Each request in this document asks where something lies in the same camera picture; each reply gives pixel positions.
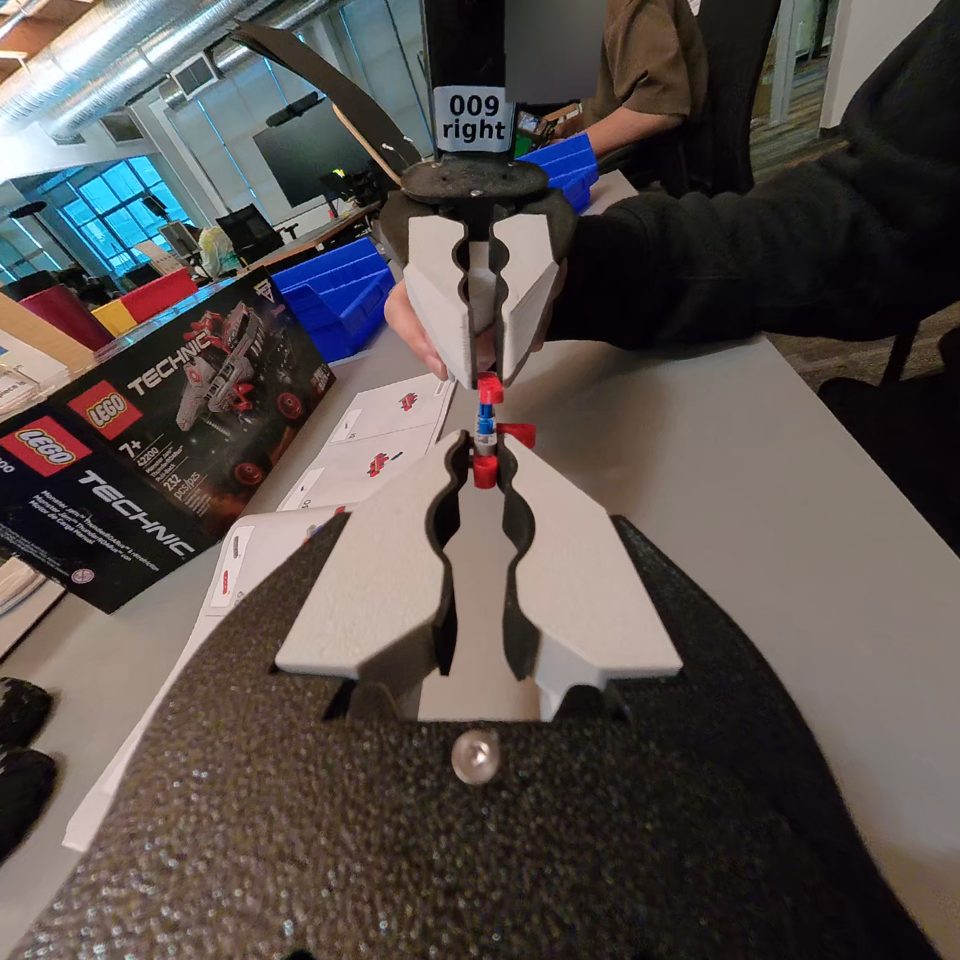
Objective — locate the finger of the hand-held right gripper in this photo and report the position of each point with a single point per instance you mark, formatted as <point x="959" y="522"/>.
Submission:
<point x="532" y="285"/>
<point x="439" y="300"/>

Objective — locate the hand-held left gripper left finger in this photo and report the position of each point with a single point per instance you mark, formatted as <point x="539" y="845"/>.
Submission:
<point x="375" y="585"/>

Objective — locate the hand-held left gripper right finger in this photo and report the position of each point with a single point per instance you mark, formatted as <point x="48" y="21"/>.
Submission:
<point x="592" y="600"/>

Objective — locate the red blue toy brick assembly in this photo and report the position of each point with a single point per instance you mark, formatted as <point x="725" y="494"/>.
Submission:
<point x="485" y="469"/>

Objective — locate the person's right forearm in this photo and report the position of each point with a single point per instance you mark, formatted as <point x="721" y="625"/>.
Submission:
<point x="712" y="262"/>

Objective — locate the grey desk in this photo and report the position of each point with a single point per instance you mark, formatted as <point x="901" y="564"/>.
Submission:
<point x="712" y="487"/>

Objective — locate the person's right hand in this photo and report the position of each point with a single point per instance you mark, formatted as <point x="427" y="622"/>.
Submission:
<point x="409" y="322"/>

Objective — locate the blue storage bin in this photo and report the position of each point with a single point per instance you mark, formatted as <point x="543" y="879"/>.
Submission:
<point x="570" y="161"/>
<point x="337" y="300"/>

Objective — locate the white instruction booklet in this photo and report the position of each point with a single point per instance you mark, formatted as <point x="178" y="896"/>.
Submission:
<point x="360" y="427"/>

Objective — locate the black monitor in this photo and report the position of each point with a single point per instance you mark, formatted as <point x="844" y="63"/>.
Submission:
<point x="315" y="150"/>

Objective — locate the black office chair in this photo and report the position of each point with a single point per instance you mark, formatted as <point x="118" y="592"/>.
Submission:
<point x="247" y="232"/>
<point x="731" y="97"/>

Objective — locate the black toy set box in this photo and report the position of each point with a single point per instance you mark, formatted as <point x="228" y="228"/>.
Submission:
<point x="187" y="450"/>

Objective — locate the red storage bin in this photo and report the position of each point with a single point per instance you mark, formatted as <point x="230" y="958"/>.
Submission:
<point x="161" y="296"/>

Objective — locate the yellow storage bin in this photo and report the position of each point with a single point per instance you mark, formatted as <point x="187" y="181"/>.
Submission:
<point x="116" y="319"/>

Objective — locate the black toy tire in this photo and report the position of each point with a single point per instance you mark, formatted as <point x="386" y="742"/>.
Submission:
<point x="22" y="712"/>
<point x="22" y="802"/>

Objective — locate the dark red cylinder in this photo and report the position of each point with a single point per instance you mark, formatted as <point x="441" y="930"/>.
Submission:
<point x="56" y="313"/>

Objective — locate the wooden board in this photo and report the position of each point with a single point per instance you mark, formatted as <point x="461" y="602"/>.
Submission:
<point x="30" y="334"/>

